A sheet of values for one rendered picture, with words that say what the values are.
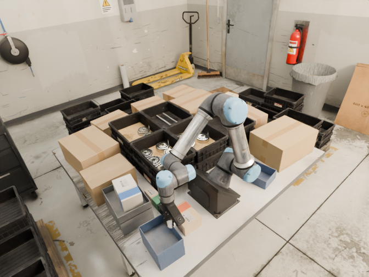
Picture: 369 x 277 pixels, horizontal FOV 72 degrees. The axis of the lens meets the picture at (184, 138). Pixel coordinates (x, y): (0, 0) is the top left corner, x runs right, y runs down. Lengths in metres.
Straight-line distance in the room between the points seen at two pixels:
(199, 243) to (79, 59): 4.01
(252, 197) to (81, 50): 3.94
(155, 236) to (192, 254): 0.21
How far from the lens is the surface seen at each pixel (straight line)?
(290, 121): 2.16
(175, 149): 1.29
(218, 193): 1.44
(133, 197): 1.50
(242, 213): 1.63
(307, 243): 2.49
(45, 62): 4.76
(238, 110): 1.19
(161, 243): 1.42
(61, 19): 4.75
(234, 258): 2.28
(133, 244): 1.54
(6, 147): 2.81
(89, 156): 1.88
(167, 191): 1.18
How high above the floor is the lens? 1.95
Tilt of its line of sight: 34 degrees down
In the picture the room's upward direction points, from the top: 4 degrees counter-clockwise
